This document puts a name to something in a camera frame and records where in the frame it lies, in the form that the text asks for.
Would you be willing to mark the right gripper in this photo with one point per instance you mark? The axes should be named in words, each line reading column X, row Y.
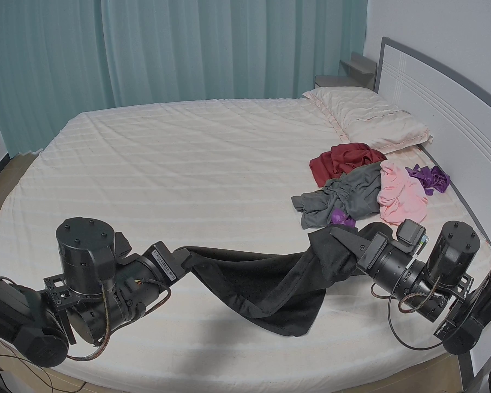
column 392, row 268

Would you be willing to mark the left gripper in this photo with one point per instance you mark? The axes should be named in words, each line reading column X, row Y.
column 147, row 276

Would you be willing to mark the black T-shirt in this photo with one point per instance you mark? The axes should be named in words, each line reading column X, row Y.
column 262, row 293

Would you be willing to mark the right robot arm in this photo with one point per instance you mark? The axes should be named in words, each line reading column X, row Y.
column 454, row 252

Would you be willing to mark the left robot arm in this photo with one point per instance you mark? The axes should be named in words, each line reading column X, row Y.
column 82, row 252

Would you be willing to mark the bed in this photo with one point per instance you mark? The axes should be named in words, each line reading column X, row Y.
column 167, row 170

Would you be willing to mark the purple satin garment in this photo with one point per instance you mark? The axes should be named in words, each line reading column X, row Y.
column 433, row 178
column 340, row 218

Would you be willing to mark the grey garment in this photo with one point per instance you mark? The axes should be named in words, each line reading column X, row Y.
column 360, row 195

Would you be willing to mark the pink garment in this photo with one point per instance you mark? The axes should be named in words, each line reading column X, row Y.
column 401, row 195

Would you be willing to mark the dark red garment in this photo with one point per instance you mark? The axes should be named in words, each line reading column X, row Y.
column 343, row 158

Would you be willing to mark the cream pillow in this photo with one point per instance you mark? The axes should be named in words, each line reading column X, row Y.
column 372, row 117

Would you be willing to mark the grey bedside table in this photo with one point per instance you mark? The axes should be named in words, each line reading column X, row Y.
column 360, row 64

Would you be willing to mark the blue-green curtain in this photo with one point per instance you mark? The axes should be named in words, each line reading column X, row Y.
column 229, row 35
column 45, row 55

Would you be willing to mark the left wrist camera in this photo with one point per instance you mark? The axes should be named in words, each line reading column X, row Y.
column 122, row 244

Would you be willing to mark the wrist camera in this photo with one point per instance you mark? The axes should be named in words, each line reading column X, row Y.
column 122, row 244
column 411, row 233

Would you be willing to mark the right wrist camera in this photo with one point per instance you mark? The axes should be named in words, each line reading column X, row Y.
column 411, row 233

